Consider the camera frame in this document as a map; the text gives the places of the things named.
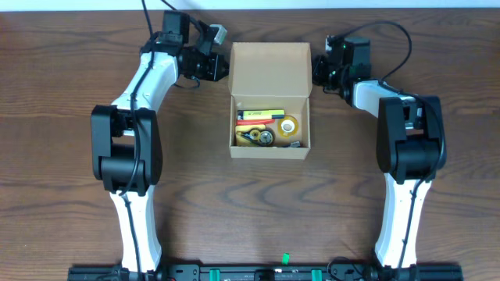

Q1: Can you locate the cardboard box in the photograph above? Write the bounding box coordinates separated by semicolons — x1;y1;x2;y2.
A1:
228;42;312;160

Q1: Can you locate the red stapler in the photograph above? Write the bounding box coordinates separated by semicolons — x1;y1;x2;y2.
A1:
236;119;275;126

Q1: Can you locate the clear tape roll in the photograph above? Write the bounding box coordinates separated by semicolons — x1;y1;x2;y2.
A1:
277;116;299;137

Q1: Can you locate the yellow highlighter pen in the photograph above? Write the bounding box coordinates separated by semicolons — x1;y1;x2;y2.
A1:
237;109;285;120

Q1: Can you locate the small blue staples box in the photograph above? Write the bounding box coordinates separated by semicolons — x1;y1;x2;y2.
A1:
283;141;302;148

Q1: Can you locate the yellow sticky note pad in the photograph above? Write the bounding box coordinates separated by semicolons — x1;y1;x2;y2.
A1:
234;125;254;147

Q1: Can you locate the yellow black correction tape dispenser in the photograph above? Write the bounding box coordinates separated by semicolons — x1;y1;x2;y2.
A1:
242;129;275;147

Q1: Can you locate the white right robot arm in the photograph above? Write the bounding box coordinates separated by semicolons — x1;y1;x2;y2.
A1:
312;55;446;269

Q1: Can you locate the green clip on rail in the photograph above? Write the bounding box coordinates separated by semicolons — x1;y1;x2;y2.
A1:
281;253;290;265

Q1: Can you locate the black aluminium mounting rail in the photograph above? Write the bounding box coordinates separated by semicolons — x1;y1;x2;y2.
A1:
67;262;464;281

